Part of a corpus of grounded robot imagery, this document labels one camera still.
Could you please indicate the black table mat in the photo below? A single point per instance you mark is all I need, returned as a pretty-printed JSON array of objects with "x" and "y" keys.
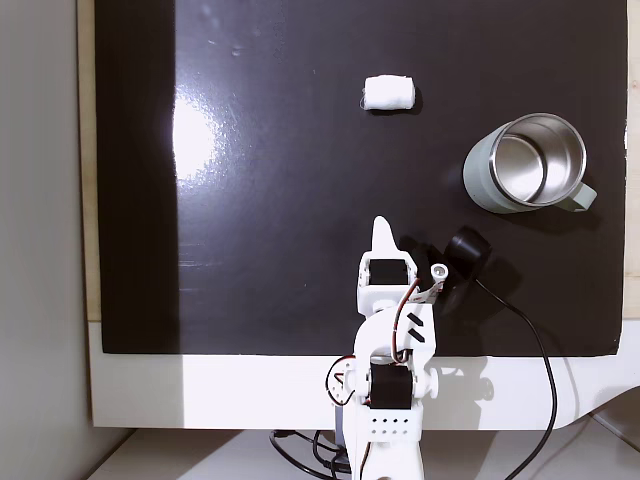
[{"x": 280, "y": 210}]

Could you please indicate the light wooden board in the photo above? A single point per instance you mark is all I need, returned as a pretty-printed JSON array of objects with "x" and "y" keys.
[{"x": 87, "y": 200}]

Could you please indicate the white gauze roll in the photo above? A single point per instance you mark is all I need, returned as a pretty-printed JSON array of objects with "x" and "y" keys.
[{"x": 389, "y": 92}]

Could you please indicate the grey table clamp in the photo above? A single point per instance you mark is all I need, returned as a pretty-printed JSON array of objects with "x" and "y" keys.
[{"x": 340, "y": 425}]

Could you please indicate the black oval camera box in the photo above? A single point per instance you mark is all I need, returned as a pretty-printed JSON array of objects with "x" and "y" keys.
[{"x": 467, "y": 250}]

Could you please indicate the pale green steel mug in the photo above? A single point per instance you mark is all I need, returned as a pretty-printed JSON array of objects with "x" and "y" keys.
[{"x": 530, "y": 160}]

